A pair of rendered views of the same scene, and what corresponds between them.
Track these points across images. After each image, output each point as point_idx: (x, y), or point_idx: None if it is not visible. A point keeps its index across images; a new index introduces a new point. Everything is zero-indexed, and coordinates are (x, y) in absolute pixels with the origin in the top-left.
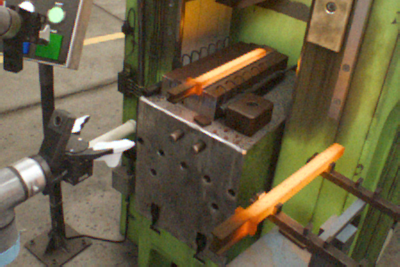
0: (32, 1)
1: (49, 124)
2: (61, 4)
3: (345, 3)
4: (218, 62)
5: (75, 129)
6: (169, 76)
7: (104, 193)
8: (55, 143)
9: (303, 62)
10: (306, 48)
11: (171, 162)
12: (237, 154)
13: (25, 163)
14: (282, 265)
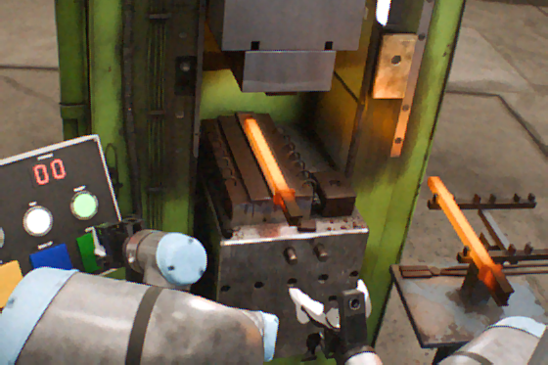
0: (40, 205)
1: (345, 313)
2: (83, 188)
3: (410, 52)
4: (242, 157)
5: (319, 306)
6: (239, 201)
7: None
8: (363, 324)
9: (363, 118)
10: (366, 105)
11: (274, 288)
12: (361, 235)
13: (369, 359)
14: (437, 298)
